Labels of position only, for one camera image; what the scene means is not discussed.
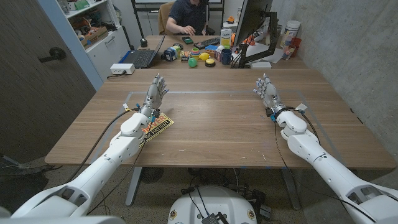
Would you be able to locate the blue building brick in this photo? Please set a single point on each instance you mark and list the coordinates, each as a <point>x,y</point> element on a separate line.
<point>211,48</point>

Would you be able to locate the yellow lemon toy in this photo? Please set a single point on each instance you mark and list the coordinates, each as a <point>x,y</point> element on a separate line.
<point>204,56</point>

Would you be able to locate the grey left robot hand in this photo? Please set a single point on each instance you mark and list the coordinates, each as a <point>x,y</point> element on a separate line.
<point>154,93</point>

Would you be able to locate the black computer monitor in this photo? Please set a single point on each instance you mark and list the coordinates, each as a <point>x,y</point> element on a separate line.
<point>252,18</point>

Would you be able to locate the yellow black driver sticker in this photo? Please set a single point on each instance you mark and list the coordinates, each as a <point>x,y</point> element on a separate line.
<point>162,124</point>

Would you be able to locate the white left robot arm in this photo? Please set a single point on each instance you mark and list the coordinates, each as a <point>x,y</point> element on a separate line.
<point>102,168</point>

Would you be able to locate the black module on torso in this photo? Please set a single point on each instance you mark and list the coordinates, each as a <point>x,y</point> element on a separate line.
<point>211,219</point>

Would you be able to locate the black keyboard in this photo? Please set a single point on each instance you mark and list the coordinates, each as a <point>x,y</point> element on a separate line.
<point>206,43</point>

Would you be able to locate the black laptop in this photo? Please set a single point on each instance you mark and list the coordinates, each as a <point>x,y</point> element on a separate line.
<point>141,57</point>

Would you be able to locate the dark wooden door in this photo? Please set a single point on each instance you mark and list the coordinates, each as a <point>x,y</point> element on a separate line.
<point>31,93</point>

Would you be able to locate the white carton box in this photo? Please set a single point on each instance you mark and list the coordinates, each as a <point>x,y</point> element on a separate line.
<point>226,38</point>

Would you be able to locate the colourful stacking cups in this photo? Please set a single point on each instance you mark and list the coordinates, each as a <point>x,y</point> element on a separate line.
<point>195,53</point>

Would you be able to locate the yellow button on black base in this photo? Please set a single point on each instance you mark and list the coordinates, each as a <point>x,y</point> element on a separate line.
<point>210,62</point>

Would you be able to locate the white wipes canister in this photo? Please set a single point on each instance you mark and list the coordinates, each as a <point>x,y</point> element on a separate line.
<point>290,32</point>

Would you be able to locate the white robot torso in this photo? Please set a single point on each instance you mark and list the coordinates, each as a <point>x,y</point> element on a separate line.
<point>214,202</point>

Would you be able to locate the white shelf cabinet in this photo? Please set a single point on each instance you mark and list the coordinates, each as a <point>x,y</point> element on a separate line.
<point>109,46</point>

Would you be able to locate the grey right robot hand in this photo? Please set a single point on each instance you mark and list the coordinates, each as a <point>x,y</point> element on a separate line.
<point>269,93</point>

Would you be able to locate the tan chair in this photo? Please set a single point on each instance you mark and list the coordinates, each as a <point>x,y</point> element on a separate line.
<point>163,18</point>

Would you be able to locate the black round fan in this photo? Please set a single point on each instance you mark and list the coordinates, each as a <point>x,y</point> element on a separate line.
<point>151,175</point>

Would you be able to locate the white paper sheet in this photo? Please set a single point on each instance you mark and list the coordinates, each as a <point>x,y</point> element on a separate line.
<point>261,49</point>

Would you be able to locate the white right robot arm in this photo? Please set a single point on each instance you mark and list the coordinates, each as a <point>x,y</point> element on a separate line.
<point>326,168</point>

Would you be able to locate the green ball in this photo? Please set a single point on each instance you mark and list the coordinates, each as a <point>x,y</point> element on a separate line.
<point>192,62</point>

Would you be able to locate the person in dark shirt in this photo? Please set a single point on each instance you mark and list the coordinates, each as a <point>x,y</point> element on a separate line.
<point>186,14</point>

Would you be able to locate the grey table leg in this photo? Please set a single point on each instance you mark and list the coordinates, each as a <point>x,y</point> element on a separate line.
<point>291,189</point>
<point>133,186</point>

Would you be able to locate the dark blue mug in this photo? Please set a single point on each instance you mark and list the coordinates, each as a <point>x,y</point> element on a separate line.
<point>226,56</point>

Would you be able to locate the cardboard box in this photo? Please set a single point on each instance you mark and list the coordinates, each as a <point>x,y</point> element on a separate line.
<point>94,36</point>

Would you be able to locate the small orange toy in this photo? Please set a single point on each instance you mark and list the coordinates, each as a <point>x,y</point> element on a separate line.
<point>230,20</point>

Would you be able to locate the white power box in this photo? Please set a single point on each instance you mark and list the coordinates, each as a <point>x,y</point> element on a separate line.
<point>122,68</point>

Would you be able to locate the flat white box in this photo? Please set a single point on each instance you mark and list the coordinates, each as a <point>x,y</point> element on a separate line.
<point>260,64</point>

